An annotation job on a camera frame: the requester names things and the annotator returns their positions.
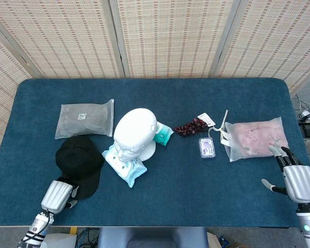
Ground bamboo folding screen panel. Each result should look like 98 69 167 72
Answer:
0 19 33 158
211 0 310 79
284 36 310 96
110 0 241 79
0 0 126 79

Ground blue cable bundle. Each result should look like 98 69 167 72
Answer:
76 227 100 247

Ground white foam mannequin head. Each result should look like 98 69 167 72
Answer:
113 107 158 163

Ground frosted bag with pink cloth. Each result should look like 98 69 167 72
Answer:
224 116 291 163

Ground grey frosted zip bag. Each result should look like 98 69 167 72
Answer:
54 99 115 140

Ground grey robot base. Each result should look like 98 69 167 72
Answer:
97 226 209 248

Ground white paper tag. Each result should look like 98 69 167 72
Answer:
196 112 214 127

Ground teal wet wipes pack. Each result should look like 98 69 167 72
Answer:
152 121 175 147

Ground purple clear plastic box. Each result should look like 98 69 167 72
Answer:
198 137 216 159

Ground black baseball cap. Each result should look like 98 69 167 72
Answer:
55 135 105 199

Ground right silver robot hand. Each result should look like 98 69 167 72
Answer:
261 145 310 203

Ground light blue wet wipes pack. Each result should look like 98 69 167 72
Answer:
101 144 148 189

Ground dark red grape bunch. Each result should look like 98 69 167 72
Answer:
173 117 209 137

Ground blue felt table cover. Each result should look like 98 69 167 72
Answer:
0 78 310 228

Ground cream fabric straps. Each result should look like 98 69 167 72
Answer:
208 109 233 148

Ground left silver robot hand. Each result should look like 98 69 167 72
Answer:
40 176 81 214

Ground black floor cable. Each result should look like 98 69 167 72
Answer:
291 94 308 117

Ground white paper box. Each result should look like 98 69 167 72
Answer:
41 233 77 248

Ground brown cardboard box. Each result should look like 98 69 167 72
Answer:
206 231 245 248

